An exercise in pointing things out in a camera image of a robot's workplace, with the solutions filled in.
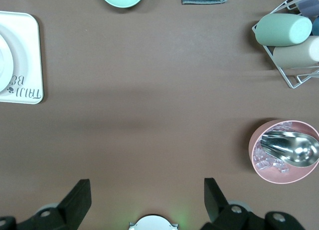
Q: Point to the purple cup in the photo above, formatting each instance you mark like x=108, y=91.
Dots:
x=310, y=4

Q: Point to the shiny metal scoop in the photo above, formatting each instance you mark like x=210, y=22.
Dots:
x=294, y=150

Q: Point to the pink bowl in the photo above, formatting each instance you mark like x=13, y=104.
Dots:
x=286, y=177

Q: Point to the mint green cup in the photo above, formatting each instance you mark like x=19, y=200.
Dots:
x=281, y=29

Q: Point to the cream bear print tray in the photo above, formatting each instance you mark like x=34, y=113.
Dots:
x=27, y=53

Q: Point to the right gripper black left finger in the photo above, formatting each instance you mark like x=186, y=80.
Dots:
x=72, y=210

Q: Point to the dark blue cup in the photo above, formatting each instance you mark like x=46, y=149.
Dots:
x=316, y=25

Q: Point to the pale lavender round plate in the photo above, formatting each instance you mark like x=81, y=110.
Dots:
x=5, y=65

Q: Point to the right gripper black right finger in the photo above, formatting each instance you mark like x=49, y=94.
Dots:
x=219, y=212

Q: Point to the beige cup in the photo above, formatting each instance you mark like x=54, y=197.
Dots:
x=294, y=55

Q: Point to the clear ice cube pile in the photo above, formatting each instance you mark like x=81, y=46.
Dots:
x=263, y=162

